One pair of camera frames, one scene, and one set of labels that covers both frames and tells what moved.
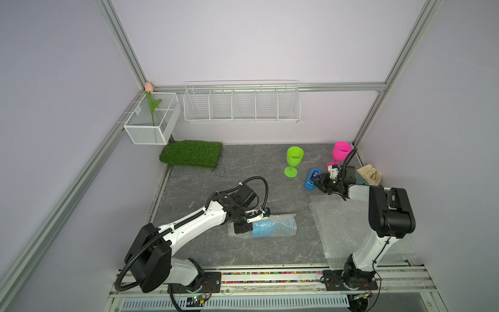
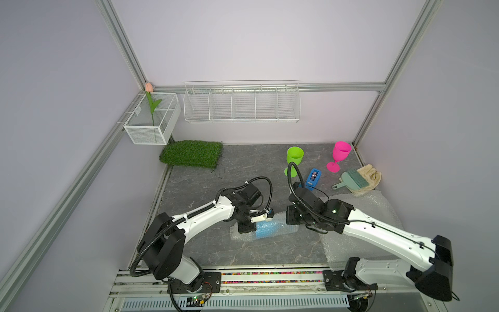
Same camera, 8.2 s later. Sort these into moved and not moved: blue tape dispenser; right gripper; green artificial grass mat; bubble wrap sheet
Moved: right gripper
Not moved: green artificial grass mat; bubble wrap sheet; blue tape dispenser
